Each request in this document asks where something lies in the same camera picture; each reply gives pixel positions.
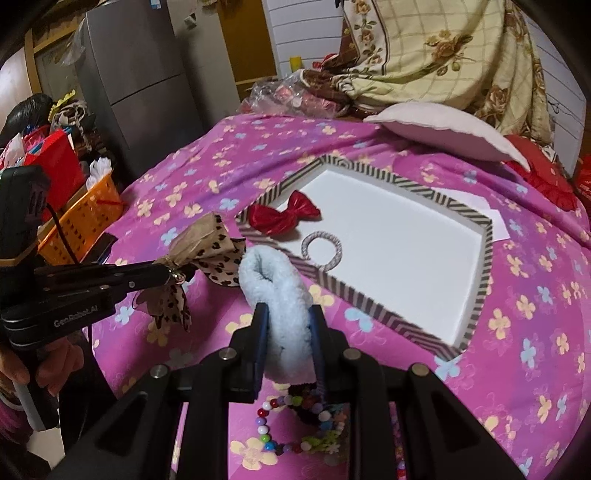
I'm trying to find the red paper bag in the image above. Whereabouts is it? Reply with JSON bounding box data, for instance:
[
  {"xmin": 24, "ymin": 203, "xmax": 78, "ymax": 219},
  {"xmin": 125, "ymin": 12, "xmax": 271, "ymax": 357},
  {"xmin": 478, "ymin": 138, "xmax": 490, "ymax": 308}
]
[{"xmin": 23, "ymin": 128, "xmax": 86, "ymax": 208}]

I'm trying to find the silver spiral hair tie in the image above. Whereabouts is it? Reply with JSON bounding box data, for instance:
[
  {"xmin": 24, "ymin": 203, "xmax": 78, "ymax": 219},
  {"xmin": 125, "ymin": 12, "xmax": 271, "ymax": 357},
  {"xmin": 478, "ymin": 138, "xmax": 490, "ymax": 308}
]
[{"xmin": 301, "ymin": 231, "xmax": 343, "ymax": 269}]

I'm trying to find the cream floral quilt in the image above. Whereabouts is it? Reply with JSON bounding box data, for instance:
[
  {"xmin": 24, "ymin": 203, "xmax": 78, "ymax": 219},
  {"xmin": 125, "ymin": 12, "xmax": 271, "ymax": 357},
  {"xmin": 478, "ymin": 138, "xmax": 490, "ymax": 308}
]
[{"xmin": 300, "ymin": 0, "xmax": 555, "ymax": 148}]

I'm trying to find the multicoloured round bead bracelet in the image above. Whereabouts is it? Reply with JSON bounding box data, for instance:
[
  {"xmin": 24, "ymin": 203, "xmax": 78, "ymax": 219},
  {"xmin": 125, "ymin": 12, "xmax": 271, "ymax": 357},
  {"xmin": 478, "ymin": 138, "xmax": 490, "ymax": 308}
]
[{"xmin": 255, "ymin": 399, "xmax": 333, "ymax": 455}]

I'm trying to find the clear plastic bag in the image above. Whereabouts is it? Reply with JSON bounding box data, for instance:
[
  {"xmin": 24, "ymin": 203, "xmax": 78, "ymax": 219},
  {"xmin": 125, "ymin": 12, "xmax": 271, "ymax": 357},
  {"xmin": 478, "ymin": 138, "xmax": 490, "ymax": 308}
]
[{"xmin": 238, "ymin": 74, "xmax": 352, "ymax": 118}]

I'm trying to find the black rounded object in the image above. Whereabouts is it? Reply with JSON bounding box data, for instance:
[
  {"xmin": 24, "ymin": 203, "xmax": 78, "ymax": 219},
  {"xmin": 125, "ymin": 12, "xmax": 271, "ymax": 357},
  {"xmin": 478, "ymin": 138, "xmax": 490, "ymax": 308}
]
[{"xmin": 0, "ymin": 92, "xmax": 54, "ymax": 148}]

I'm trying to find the wooden door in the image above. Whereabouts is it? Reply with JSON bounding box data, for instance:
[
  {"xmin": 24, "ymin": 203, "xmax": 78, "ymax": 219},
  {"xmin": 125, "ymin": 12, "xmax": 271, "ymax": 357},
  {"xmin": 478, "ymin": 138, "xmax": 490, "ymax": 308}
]
[{"xmin": 222, "ymin": 0, "xmax": 278, "ymax": 100}]

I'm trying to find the black cable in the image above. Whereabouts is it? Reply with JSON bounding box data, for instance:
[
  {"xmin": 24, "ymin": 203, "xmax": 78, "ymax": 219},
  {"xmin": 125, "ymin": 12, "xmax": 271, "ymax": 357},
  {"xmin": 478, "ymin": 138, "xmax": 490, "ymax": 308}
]
[{"xmin": 42, "ymin": 203, "xmax": 100, "ymax": 354}]

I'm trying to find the white tissue bundle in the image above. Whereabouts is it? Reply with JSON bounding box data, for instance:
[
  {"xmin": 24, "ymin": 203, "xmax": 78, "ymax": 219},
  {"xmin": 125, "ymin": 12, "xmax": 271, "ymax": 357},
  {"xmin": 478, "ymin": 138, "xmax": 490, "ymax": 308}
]
[{"xmin": 88, "ymin": 157, "xmax": 114, "ymax": 180}]

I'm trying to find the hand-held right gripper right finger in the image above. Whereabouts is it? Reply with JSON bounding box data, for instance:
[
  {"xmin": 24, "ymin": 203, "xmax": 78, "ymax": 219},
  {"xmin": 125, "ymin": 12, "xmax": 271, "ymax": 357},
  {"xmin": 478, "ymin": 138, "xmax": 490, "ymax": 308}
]
[{"xmin": 308, "ymin": 305, "xmax": 527, "ymax": 480}]

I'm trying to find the purple floral bedsheet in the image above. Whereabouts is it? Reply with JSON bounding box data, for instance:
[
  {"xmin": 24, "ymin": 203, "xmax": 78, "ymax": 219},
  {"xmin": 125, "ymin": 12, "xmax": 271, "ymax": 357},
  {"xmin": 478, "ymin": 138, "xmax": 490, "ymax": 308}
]
[{"xmin": 90, "ymin": 113, "xmax": 591, "ymax": 480}]

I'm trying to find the orange plastic basket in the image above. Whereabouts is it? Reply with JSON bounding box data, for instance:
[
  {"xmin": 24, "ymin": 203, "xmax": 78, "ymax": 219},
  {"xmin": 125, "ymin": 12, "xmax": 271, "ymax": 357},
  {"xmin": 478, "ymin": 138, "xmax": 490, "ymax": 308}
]
[{"xmin": 37, "ymin": 171, "xmax": 125, "ymax": 266}]

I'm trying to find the striped tray box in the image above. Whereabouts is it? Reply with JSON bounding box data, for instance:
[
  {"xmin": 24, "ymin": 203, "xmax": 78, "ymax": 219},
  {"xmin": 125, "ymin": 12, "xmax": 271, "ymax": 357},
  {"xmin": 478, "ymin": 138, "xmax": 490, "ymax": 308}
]
[{"xmin": 235, "ymin": 154, "xmax": 495, "ymax": 363}]

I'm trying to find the red bow hair clip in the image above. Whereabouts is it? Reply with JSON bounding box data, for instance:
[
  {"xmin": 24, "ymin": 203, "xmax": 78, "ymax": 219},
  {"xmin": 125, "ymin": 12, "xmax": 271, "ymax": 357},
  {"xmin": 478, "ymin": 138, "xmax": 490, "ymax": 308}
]
[{"xmin": 248, "ymin": 190, "xmax": 321, "ymax": 237}]

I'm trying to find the white pillow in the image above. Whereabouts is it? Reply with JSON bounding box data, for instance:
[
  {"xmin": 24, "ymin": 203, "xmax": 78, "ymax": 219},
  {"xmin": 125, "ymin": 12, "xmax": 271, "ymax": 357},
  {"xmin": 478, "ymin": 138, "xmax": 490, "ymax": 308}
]
[{"xmin": 364, "ymin": 102, "xmax": 532, "ymax": 172}]

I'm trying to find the red ruffled cushion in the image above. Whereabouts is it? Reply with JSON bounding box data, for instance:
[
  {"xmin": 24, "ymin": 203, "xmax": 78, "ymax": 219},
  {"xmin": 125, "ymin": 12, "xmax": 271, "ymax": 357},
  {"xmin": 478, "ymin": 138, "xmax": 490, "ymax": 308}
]
[{"xmin": 503, "ymin": 135, "xmax": 583, "ymax": 210}]

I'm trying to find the grey refrigerator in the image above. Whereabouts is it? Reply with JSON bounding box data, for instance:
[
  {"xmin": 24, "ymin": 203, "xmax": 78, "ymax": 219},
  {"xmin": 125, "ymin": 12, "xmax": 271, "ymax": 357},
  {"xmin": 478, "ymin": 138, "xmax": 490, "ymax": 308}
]
[{"xmin": 76, "ymin": 0, "xmax": 241, "ymax": 183}]

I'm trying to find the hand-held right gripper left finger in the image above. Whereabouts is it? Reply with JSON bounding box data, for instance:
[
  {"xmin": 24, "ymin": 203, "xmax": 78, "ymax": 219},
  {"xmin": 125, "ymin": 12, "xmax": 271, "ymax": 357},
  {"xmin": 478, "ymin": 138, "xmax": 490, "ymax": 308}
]
[{"xmin": 46, "ymin": 302, "xmax": 273, "ymax": 480}]

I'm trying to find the person's left hand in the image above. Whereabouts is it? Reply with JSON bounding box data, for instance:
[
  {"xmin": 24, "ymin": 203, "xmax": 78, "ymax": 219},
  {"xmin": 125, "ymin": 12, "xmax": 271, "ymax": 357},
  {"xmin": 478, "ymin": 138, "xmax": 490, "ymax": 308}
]
[{"xmin": 0, "ymin": 339, "xmax": 84, "ymax": 398}]

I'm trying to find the light blue fluffy scrunchie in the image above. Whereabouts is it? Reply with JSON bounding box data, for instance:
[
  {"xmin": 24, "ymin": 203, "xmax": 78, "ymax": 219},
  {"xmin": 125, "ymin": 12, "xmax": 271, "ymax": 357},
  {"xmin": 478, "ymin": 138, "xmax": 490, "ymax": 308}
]
[{"xmin": 239, "ymin": 246, "xmax": 315, "ymax": 383}]

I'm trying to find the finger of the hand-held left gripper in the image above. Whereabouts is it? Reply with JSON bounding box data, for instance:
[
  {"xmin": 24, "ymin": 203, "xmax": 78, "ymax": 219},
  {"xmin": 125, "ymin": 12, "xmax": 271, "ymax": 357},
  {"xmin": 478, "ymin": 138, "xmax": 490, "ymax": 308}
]
[
  {"xmin": 34, "ymin": 233, "xmax": 171, "ymax": 280},
  {"xmin": 44, "ymin": 272, "xmax": 186, "ymax": 301}
]

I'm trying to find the leopard print bow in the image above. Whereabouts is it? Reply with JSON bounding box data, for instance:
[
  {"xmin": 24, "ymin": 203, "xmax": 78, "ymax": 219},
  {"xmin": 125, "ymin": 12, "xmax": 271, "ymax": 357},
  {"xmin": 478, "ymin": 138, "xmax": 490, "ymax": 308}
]
[{"xmin": 134, "ymin": 213, "xmax": 247, "ymax": 332}]

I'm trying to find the white paper sheet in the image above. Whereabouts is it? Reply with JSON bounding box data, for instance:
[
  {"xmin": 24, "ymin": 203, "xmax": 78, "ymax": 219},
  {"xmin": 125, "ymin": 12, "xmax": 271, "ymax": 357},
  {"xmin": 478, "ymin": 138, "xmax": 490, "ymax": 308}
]
[{"xmin": 436, "ymin": 187, "xmax": 511, "ymax": 241}]

